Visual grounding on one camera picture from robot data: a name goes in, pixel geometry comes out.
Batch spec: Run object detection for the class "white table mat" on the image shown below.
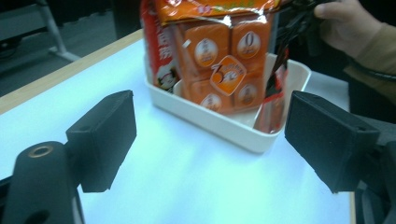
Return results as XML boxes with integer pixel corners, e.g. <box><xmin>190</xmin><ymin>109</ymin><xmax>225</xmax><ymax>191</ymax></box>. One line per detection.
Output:
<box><xmin>0</xmin><ymin>38</ymin><xmax>353</xmax><ymax>224</ymax></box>

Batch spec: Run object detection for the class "small red and black packet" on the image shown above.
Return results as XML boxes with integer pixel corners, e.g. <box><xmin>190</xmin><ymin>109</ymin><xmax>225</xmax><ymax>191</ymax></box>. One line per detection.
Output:
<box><xmin>253</xmin><ymin>27</ymin><xmax>297</xmax><ymax>134</ymax></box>

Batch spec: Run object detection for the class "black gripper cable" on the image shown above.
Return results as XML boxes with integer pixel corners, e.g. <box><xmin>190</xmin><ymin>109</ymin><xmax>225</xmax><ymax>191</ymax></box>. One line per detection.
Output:
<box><xmin>349</xmin><ymin>60</ymin><xmax>396</xmax><ymax>82</ymax></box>

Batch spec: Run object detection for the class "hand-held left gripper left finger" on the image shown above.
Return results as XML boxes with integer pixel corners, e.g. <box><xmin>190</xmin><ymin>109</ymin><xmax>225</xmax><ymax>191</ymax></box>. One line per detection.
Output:
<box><xmin>65</xmin><ymin>90</ymin><xmax>137</xmax><ymax>193</ymax></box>

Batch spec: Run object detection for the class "white metal stand frame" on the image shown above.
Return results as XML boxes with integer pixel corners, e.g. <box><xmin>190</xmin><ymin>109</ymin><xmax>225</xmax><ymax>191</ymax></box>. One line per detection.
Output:
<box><xmin>0</xmin><ymin>0</ymin><xmax>82</xmax><ymax>63</ymax></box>

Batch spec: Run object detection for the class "white divided container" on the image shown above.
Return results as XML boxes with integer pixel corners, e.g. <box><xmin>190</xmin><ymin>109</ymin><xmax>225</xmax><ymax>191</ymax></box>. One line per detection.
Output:
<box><xmin>144</xmin><ymin>52</ymin><xmax>312</xmax><ymax>154</ymax></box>

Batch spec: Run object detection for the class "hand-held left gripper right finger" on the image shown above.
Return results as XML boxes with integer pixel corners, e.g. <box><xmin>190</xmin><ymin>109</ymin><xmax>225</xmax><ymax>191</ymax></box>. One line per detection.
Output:
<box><xmin>284</xmin><ymin>91</ymin><xmax>381</xmax><ymax>194</ymax></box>

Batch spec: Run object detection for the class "large orange packet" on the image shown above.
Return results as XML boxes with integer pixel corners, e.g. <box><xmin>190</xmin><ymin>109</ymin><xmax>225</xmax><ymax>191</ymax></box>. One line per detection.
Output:
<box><xmin>155</xmin><ymin>0</ymin><xmax>281</xmax><ymax>115</ymax></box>

